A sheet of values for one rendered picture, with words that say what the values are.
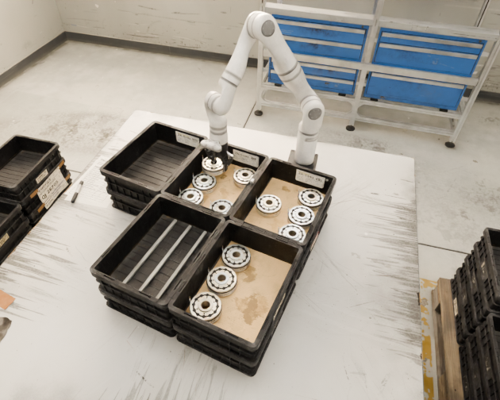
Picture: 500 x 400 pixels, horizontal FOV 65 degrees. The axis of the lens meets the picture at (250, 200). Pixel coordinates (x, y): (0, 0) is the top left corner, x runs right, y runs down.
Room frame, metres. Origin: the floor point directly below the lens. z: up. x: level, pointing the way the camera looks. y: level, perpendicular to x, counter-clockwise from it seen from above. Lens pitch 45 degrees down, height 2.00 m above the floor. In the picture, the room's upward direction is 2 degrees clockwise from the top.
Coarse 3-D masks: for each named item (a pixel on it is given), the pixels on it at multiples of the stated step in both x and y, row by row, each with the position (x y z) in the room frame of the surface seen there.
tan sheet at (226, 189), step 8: (232, 168) 1.35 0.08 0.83; (216, 176) 1.29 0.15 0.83; (224, 176) 1.29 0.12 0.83; (232, 176) 1.29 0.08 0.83; (224, 184) 1.24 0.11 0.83; (232, 184) 1.24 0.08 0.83; (216, 192) 1.19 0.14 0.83; (224, 192) 1.19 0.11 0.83; (232, 192) 1.19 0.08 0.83; (240, 192) 1.20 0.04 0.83; (208, 200) 1.14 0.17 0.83; (232, 200) 1.15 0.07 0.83
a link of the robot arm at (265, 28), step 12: (252, 24) 1.40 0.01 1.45; (264, 24) 1.38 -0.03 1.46; (276, 24) 1.41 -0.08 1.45; (252, 36) 1.41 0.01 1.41; (264, 36) 1.38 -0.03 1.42; (276, 36) 1.40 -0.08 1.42; (276, 48) 1.39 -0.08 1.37; (288, 48) 1.43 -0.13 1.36; (276, 60) 1.40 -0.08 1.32; (288, 60) 1.41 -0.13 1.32; (276, 72) 1.43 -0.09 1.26; (288, 72) 1.40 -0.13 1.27
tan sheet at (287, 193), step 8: (272, 184) 1.25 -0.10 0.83; (280, 184) 1.25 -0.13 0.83; (288, 184) 1.25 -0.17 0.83; (264, 192) 1.20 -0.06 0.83; (272, 192) 1.20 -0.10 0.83; (280, 192) 1.20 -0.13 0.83; (288, 192) 1.20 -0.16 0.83; (296, 192) 1.21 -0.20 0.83; (280, 200) 1.16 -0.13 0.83; (288, 200) 1.16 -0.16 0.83; (296, 200) 1.16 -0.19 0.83; (288, 208) 1.11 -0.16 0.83; (248, 216) 1.06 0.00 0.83; (256, 216) 1.06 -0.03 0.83; (280, 216) 1.07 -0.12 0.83; (256, 224) 1.02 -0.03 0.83; (264, 224) 1.02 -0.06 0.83; (272, 224) 1.02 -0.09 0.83; (280, 224) 1.02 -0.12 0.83
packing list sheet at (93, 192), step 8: (96, 160) 1.53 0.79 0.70; (104, 160) 1.53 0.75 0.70; (96, 168) 1.47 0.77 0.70; (88, 176) 1.41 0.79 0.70; (96, 176) 1.41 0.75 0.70; (104, 176) 1.41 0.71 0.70; (88, 184) 1.35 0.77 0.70; (96, 184) 1.35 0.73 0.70; (104, 184) 1.35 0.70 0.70; (72, 192) 1.29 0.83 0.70; (80, 192) 1.30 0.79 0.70; (88, 192) 1.30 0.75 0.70; (96, 192) 1.30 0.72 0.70; (104, 192) 1.30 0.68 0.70; (80, 200) 1.25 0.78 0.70; (88, 200) 1.25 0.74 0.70; (96, 200) 1.25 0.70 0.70; (104, 200) 1.25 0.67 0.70
